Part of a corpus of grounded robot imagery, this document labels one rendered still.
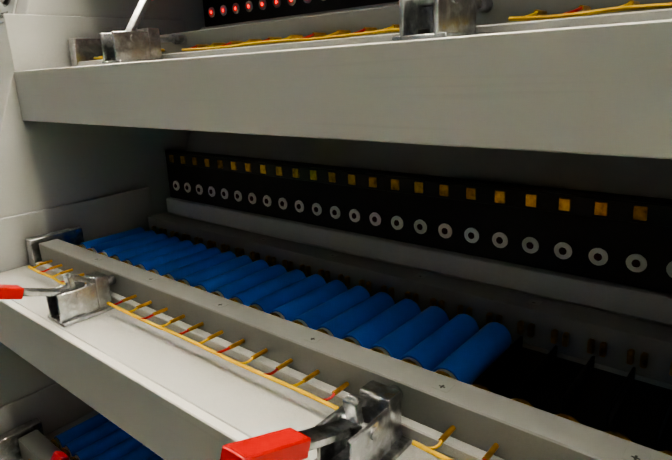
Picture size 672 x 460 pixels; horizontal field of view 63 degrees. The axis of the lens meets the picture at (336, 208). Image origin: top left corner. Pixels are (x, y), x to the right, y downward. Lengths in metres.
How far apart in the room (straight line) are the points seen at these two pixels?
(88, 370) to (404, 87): 0.28
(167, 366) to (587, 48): 0.28
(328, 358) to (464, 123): 0.14
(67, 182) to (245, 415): 0.38
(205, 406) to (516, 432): 0.16
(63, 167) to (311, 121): 0.37
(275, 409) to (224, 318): 0.08
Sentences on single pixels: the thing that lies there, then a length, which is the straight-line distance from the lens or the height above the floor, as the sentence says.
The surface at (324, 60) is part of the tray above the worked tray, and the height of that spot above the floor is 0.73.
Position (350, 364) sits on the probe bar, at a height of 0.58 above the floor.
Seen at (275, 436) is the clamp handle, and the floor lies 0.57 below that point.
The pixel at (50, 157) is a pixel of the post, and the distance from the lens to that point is 0.61.
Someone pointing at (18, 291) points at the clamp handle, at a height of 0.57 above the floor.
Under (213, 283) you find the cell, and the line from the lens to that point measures 0.43.
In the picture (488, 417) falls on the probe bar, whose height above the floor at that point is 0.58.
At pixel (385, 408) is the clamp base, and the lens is 0.27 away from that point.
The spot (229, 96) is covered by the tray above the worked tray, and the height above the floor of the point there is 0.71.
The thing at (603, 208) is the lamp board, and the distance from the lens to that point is 0.36.
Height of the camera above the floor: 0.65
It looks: 2 degrees up
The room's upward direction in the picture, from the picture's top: 11 degrees clockwise
